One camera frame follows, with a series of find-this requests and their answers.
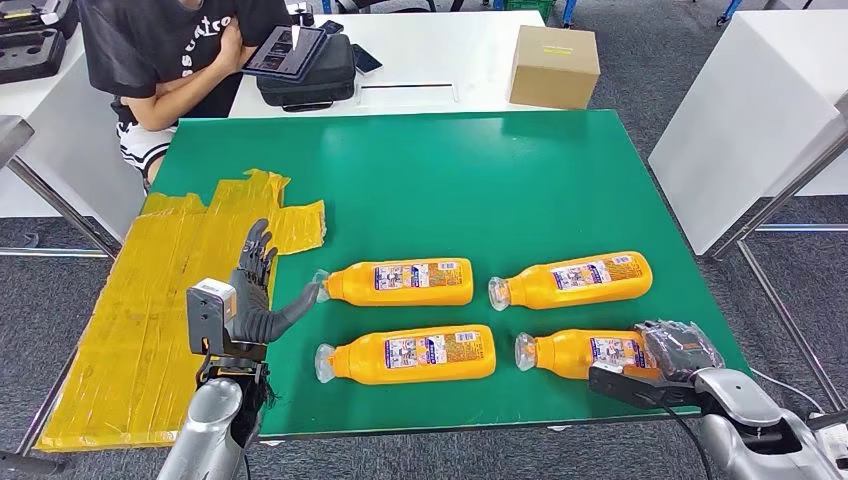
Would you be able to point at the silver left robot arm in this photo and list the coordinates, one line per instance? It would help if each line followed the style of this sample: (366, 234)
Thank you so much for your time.
(208, 424)

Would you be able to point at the black carry bag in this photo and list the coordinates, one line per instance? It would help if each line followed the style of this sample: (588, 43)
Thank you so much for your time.
(331, 76)

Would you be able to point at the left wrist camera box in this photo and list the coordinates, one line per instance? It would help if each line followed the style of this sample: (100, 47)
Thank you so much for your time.
(206, 318)

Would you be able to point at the black tablet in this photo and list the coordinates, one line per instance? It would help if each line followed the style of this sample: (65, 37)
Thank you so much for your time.
(285, 53)

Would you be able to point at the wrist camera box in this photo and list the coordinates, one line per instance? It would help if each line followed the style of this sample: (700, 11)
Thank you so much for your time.
(629, 391)
(206, 318)

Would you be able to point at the black smartphone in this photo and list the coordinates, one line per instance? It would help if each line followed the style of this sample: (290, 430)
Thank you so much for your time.
(331, 27)
(366, 59)

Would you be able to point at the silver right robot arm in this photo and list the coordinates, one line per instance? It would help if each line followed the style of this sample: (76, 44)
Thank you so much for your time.
(748, 411)

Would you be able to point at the person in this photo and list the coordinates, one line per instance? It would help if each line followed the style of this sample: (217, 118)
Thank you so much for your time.
(152, 46)

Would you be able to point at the yellow plastic sheet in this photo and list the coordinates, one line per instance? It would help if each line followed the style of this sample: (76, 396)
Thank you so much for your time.
(146, 298)

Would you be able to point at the brown cardboard box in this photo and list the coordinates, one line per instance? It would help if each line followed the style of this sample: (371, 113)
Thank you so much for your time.
(553, 66)

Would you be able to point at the white desk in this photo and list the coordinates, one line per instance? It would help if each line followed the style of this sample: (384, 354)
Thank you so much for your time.
(450, 50)
(73, 139)

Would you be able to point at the orange detergent bottle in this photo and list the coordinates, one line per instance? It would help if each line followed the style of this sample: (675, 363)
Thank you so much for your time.
(576, 285)
(371, 361)
(563, 354)
(411, 285)

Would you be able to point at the blue metal leg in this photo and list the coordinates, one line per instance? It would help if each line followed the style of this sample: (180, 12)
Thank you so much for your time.
(568, 10)

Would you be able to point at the metal table frame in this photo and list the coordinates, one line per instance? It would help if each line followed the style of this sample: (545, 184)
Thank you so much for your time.
(775, 199)

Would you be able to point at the grey metal side table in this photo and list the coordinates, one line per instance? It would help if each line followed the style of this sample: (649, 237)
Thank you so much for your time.
(12, 136)

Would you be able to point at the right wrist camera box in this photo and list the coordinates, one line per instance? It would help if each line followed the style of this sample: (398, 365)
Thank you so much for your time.
(629, 391)

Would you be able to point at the white power strip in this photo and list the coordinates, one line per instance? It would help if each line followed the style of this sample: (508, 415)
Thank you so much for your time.
(836, 437)

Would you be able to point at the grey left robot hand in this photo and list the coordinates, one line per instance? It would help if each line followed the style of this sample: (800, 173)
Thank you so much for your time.
(252, 318)

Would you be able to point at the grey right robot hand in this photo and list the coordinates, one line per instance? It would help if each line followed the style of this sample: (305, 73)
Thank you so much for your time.
(679, 348)

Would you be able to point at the white table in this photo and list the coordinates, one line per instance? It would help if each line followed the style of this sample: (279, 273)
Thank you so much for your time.
(748, 119)

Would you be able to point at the green table board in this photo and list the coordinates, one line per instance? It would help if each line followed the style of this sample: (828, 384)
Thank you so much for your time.
(464, 185)

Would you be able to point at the black equipment case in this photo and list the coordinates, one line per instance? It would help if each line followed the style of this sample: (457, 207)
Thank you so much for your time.
(30, 13)

